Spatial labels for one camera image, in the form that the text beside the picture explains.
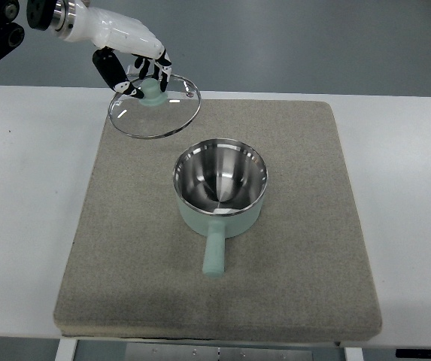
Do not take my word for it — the black control panel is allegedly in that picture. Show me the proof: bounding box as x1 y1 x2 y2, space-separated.
395 349 431 359

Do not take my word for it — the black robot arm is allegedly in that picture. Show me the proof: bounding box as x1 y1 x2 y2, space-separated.
0 1 66 60

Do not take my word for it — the grey felt mat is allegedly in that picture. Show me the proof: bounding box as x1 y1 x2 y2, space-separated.
53 100 383 343

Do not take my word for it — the glass lid with green knob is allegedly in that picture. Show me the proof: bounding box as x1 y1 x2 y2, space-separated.
108 74 202 140

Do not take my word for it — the mint green saucepan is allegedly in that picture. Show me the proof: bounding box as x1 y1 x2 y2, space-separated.
172 138 269 278

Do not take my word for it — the metal table frame plate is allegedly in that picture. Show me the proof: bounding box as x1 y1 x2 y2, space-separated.
124 343 314 361

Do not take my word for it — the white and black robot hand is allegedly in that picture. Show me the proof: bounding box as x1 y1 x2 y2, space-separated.
50 1 171 99

